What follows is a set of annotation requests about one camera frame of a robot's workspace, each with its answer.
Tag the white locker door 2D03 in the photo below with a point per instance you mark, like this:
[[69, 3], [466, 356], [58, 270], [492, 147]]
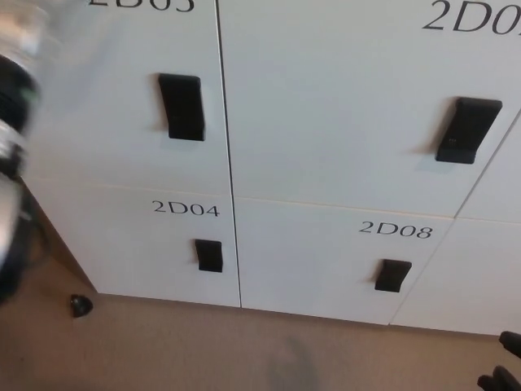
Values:
[[102, 122]]

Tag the black floor door stopper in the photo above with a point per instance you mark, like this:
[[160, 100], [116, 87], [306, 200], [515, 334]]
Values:
[[81, 306]]

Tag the white locker cabinet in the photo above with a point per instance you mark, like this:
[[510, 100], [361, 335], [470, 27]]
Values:
[[122, 184]]

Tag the plain white locker door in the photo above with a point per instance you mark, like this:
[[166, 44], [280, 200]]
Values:
[[468, 281], [500, 179]]

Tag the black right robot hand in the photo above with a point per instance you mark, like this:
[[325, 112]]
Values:
[[509, 383]]

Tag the white locker door 2D07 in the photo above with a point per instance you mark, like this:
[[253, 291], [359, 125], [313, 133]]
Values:
[[325, 122]]

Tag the white locker door 2D04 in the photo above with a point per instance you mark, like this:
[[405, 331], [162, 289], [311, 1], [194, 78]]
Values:
[[134, 252]]

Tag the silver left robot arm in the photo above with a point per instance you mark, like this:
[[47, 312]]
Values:
[[10, 228]]

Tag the white locker door 2D08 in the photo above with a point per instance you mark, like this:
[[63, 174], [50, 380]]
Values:
[[309, 260]]

